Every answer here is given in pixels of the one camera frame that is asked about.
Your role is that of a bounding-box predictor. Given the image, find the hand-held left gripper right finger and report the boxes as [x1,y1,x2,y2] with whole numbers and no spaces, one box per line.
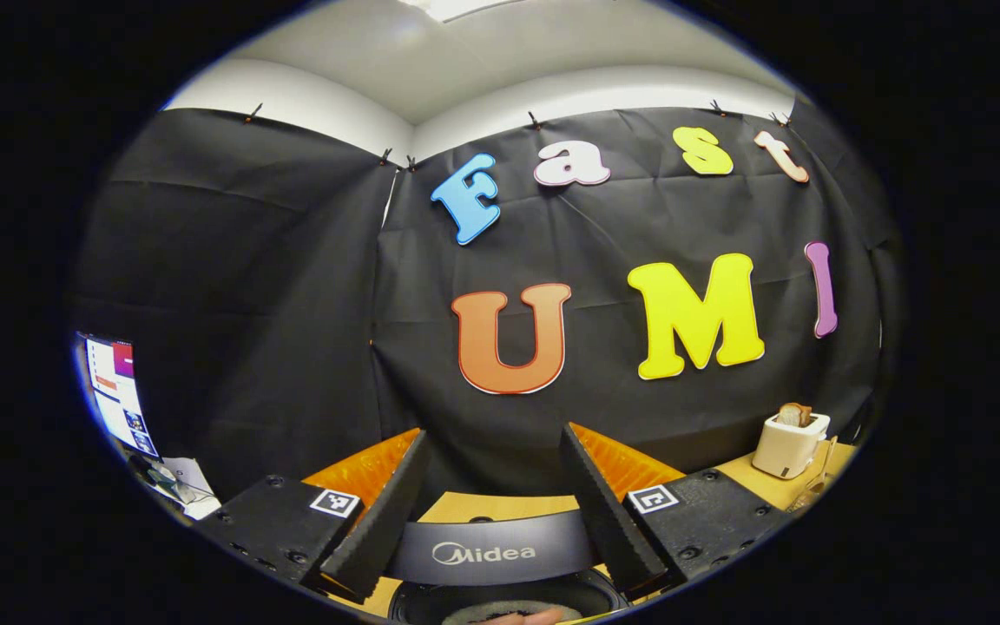
[560,423,792,600]

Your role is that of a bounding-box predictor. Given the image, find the computer monitor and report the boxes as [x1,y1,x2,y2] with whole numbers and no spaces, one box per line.
[76,332,161,459]

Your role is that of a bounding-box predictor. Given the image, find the ceiling light panel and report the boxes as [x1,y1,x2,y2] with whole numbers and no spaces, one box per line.
[400,0,536,23]

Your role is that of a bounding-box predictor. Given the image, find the white toaster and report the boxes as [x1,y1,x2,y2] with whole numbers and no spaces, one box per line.
[752,412,832,480]

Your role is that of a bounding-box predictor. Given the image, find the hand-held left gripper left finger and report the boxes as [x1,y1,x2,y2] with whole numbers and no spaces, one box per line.
[196,428,430,604]

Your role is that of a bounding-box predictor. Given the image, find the wire chopstick holder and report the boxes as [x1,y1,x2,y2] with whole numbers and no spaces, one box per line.
[786,473,839,515]

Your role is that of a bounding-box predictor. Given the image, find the black backdrop cloth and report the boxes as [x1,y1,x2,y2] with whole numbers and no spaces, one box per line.
[70,106,905,522]

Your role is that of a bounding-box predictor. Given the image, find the black silver rice cooker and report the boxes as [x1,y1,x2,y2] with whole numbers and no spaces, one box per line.
[385,510,633,625]

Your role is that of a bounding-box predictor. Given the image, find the white side table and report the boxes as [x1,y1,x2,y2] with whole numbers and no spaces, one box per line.
[131,456,223,522]

